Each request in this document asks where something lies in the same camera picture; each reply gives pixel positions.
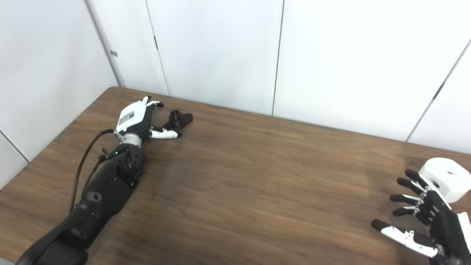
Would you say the round white piece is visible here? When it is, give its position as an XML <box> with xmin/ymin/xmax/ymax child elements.
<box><xmin>418</xmin><ymin>158</ymin><xmax>471</xmax><ymax>204</ymax></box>

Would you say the thin wire with yellow plug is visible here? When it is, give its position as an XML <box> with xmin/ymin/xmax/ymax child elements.
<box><xmin>85</xmin><ymin>148</ymin><xmax>112</xmax><ymax>184</ymax></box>

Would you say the black flanged holder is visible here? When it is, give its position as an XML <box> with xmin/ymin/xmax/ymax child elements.
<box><xmin>163</xmin><ymin>110</ymin><xmax>194</xmax><ymax>131</ymax></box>

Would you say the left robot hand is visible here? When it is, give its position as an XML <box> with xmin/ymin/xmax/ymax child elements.
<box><xmin>115</xmin><ymin>96</ymin><xmax>183</xmax><ymax>139</ymax></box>

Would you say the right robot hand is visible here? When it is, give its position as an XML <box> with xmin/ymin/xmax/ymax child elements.
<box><xmin>371</xmin><ymin>169</ymin><xmax>471</xmax><ymax>265</ymax></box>

